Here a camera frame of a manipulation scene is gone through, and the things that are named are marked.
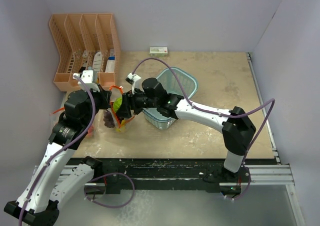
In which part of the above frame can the yellow banana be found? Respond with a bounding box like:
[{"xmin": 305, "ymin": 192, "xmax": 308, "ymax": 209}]
[{"xmin": 116, "ymin": 122, "xmax": 128, "ymax": 133}]

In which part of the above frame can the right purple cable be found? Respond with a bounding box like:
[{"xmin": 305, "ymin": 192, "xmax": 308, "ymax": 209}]
[{"xmin": 131, "ymin": 57, "xmax": 276, "ymax": 202}]

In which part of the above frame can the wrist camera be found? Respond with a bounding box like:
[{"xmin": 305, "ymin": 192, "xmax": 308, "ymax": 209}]
[
  {"xmin": 125, "ymin": 72, "xmax": 142, "ymax": 94},
  {"xmin": 72, "ymin": 69, "xmax": 100, "ymax": 92}
]

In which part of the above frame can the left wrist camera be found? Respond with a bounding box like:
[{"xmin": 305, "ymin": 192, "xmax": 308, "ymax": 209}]
[{"xmin": 72, "ymin": 69, "xmax": 100, "ymax": 92}]

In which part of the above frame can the pink desk organizer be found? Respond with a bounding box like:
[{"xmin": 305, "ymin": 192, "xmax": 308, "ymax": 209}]
[{"xmin": 49, "ymin": 13, "xmax": 121, "ymax": 92}]

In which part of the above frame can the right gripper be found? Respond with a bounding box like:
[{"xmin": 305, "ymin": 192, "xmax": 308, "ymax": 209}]
[{"xmin": 116, "ymin": 86, "xmax": 159, "ymax": 118}]

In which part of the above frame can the dark grape bunch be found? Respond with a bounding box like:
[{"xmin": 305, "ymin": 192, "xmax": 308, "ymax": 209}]
[{"xmin": 103, "ymin": 110, "xmax": 115, "ymax": 128}]

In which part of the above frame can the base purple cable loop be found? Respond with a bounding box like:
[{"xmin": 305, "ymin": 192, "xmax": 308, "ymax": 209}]
[{"xmin": 83, "ymin": 172, "xmax": 136, "ymax": 209}]

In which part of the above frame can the white blue box in organizer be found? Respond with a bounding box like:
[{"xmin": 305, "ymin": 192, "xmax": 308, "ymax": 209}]
[{"xmin": 104, "ymin": 49, "xmax": 116, "ymax": 73}]

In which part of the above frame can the light blue plastic basket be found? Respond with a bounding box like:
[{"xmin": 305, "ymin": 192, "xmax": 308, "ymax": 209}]
[{"xmin": 143, "ymin": 67, "xmax": 198, "ymax": 130}]

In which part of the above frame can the green white small box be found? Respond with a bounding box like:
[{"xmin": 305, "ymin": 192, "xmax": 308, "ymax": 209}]
[{"xmin": 149, "ymin": 46, "xmax": 169, "ymax": 57}]

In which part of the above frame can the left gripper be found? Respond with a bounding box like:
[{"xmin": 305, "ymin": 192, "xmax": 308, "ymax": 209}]
[{"xmin": 81, "ymin": 83, "xmax": 111, "ymax": 127}]

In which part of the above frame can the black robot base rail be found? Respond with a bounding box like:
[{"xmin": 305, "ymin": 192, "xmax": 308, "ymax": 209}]
[{"xmin": 49, "ymin": 157, "xmax": 276, "ymax": 194}]

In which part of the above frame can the green custard apple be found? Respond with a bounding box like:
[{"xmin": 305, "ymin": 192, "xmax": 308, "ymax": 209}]
[{"xmin": 112, "ymin": 98, "xmax": 122, "ymax": 113}]

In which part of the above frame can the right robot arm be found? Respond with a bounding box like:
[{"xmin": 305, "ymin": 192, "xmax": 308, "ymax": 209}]
[{"xmin": 116, "ymin": 78, "xmax": 256, "ymax": 182}]

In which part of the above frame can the white bottle in organizer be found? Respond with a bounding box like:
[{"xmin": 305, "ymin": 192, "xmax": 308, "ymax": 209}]
[{"xmin": 92, "ymin": 51, "xmax": 103, "ymax": 72}]

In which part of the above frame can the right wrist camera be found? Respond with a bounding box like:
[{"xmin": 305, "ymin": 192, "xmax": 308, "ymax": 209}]
[{"xmin": 125, "ymin": 72, "xmax": 142, "ymax": 94}]

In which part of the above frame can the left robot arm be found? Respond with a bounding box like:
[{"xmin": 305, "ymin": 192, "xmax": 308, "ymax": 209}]
[{"xmin": 4, "ymin": 87, "xmax": 112, "ymax": 226}]

